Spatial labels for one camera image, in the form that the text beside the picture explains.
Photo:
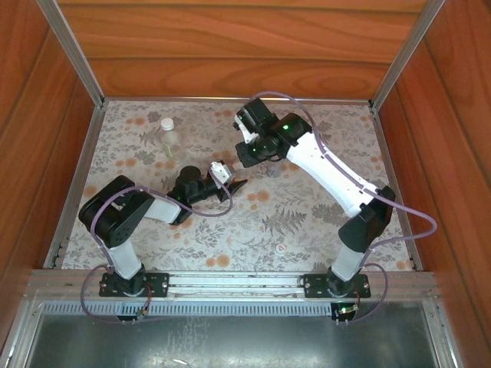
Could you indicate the bluish clear plastic bottle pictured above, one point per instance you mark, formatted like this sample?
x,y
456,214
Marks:
x,y
274,171

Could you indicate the plain white bottle cap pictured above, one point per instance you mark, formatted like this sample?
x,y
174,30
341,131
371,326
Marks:
x,y
167,123

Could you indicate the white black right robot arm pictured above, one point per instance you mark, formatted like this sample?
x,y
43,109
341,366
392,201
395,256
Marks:
x,y
326,176

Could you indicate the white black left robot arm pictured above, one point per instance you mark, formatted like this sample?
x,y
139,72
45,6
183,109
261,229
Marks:
x,y
122,260

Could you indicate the floral patterned tablecloth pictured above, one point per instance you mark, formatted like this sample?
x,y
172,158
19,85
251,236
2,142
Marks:
x,y
238,230

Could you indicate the white cap with red logo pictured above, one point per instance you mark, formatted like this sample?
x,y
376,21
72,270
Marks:
x,y
281,248

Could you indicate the grey metal sheet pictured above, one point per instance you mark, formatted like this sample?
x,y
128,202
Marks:
x,y
230,345

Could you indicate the small circuit board green light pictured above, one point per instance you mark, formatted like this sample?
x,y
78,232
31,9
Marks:
x,y
345,308

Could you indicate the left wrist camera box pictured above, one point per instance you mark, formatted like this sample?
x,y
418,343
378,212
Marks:
x,y
222,172

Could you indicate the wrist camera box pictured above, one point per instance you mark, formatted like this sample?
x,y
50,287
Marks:
x,y
245,132
222,172

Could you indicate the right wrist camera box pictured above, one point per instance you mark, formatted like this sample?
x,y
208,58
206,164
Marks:
x,y
245,132

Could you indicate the aluminium frame rail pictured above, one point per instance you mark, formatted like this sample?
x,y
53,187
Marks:
x,y
387,153
19,345
192,100
445,345
85,153

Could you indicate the wide aluminium base rail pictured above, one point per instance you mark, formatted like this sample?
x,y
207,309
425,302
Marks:
x,y
230,281

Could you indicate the aluminium frame post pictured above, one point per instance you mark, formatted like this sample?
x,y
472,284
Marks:
x,y
404,53
74,53

